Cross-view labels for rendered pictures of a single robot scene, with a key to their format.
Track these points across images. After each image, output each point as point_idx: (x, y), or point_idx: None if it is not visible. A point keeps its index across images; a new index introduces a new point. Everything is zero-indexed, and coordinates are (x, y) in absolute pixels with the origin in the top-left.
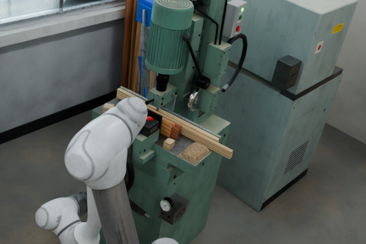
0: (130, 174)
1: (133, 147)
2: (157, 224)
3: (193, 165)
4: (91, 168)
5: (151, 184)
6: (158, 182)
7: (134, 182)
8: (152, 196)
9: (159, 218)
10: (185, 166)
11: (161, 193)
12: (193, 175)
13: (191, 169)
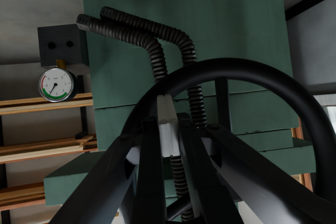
0: (124, 220)
1: (178, 219)
2: None
3: (50, 205)
4: None
5: (132, 85)
6: (116, 102)
7: (176, 57)
8: (121, 55)
9: (88, 10)
10: (65, 191)
11: (102, 80)
12: (43, 181)
13: (51, 192)
